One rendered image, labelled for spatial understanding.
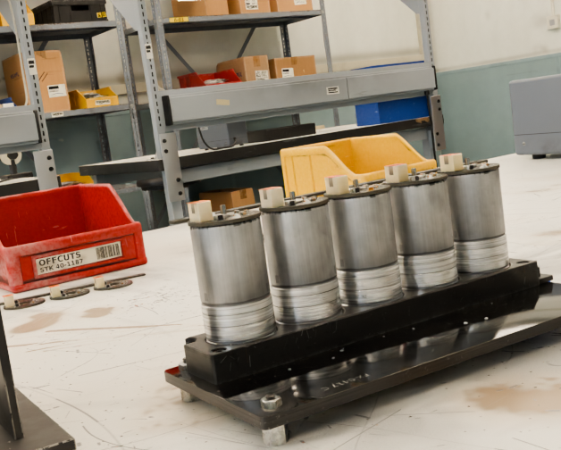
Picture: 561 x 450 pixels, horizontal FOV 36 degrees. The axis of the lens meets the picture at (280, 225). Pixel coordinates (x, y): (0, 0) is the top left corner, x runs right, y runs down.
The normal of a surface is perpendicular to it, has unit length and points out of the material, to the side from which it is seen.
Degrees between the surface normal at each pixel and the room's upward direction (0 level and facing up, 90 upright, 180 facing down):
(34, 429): 0
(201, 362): 90
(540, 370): 0
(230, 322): 90
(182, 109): 90
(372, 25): 90
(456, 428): 0
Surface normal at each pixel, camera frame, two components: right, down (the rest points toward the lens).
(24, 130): 0.58, 0.03
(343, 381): -0.14, -0.98
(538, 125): -0.85, 0.18
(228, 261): -0.03, 0.13
